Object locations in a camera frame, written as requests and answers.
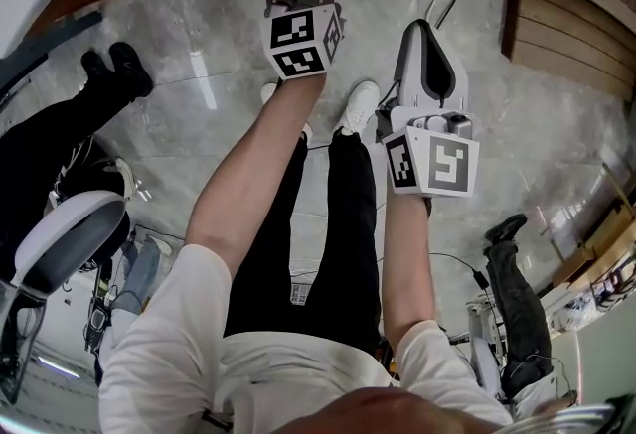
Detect person's black trousers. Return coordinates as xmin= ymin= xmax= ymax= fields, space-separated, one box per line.
xmin=223 ymin=126 xmax=384 ymax=354

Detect person's own face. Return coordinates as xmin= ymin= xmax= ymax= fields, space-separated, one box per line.
xmin=277 ymin=385 xmax=498 ymax=434

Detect wooden side table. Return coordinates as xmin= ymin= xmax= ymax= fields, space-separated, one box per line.
xmin=551 ymin=201 xmax=636 ymax=290

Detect cluttered display rack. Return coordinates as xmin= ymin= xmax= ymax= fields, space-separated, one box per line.
xmin=546 ymin=262 xmax=636 ymax=334

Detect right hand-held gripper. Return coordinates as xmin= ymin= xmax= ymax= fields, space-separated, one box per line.
xmin=374 ymin=18 xmax=481 ymax=200

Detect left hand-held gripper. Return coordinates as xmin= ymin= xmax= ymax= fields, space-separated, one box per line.
xmin=258 ymin=0 xmax=347 ymax=82

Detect clear plastic case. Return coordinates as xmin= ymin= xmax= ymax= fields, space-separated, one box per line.
xmin=0 ymin=280 xmax=49 ymax=406

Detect grey shoulder strap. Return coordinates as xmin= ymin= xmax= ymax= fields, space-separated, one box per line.
xmin=201 ymin=409 xmax=233 ymax=428

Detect person's left forearm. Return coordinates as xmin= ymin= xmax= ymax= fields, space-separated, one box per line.
xmin=184 ymin=72 xmax=329 ymax=282

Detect wooden slat panel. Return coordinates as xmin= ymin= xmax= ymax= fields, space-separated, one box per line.
xmin=501 ymin=0 xmax=636 ymax=100

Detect person's white t-shirt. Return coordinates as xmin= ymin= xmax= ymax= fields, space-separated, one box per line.
xmin=98 ymin=242 xmax=513 ymax=434

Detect white top dark frame table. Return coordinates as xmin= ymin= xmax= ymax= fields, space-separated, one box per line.
xmin=0 ymin=9 xmax=104 ymax=100

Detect person's right forearm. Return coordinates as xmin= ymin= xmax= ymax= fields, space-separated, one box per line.
xmin=380 ymin=191 xmax=438 ymax=349

